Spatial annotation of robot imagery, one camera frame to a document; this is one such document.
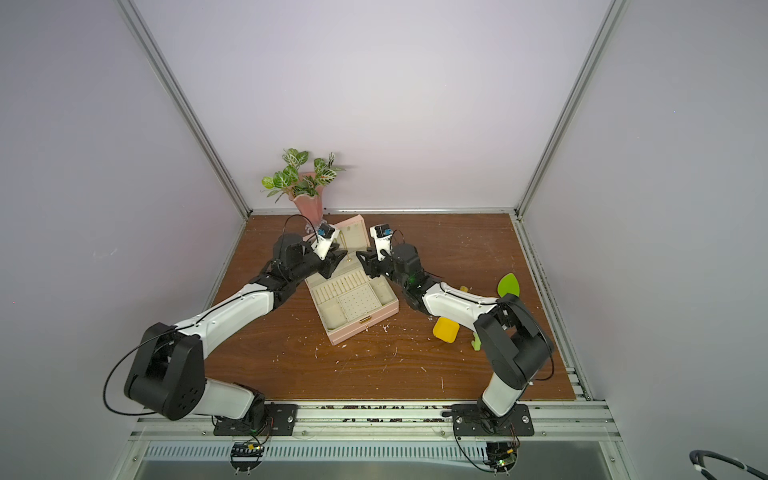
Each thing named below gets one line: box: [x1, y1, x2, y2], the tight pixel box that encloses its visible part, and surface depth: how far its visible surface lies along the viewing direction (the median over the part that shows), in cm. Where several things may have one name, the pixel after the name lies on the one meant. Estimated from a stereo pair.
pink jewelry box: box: [304, 214, 399, 346], surface depth 89 cm
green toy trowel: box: [497, 272, 520, 298], surface depth 100 cm
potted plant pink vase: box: [261, 148, 345, 225], surface depth 99 cm
